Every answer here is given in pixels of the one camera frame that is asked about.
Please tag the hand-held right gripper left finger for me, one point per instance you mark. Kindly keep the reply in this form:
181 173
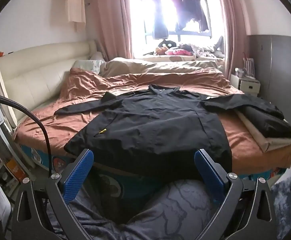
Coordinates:
79 175

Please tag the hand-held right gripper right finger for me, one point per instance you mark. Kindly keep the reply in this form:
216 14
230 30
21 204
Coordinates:
209 175

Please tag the black jacket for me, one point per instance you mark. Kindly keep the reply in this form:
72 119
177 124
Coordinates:
150 125

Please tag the folded black clothes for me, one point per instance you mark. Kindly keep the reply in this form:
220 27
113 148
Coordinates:
268 123

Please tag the cluttered white shelf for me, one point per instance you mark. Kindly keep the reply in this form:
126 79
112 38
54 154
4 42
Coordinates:
5 170

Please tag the blue printed bed sheet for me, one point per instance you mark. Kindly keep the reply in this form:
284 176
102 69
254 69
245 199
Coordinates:
39 156

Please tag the folded beige cloth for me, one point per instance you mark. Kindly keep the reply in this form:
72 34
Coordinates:
265 141

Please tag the cream bed headboard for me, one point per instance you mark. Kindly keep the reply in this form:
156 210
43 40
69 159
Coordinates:
35 80

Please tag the person's grey patterned pants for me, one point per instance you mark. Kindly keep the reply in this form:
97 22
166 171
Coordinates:
145 212

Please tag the brown blanket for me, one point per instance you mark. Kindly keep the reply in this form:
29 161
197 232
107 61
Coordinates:
85 92

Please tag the blue-grey rug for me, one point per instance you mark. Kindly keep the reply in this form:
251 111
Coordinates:
290 205

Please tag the white nightstand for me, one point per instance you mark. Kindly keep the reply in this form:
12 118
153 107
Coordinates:
246 86

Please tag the white printed pillow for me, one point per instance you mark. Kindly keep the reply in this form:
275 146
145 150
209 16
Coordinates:
89 65

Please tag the white rack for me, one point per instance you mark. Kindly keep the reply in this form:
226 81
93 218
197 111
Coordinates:
248 67

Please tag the grey wardrobe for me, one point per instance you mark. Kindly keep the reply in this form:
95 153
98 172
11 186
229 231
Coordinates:
280 80

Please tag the grey patterned cloth pile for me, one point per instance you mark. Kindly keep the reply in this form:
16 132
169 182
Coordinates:
200 49

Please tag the beige duvet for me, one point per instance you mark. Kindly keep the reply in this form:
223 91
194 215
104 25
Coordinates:
145 66

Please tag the pink cushion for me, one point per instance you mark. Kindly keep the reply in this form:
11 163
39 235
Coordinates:
179 52

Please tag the dark plush toy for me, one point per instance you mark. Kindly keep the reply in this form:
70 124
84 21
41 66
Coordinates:
219 46

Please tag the brown plush toy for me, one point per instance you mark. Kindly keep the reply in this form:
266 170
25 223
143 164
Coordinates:
161 50

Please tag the black plush toy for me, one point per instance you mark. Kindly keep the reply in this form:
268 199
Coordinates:
168 44

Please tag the beige hanging cloth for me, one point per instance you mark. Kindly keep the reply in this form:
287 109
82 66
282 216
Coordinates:
76 5

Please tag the pink curtain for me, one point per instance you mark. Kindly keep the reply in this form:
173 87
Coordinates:
110 17
231 17

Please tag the window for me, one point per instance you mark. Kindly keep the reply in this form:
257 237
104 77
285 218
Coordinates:
178 12

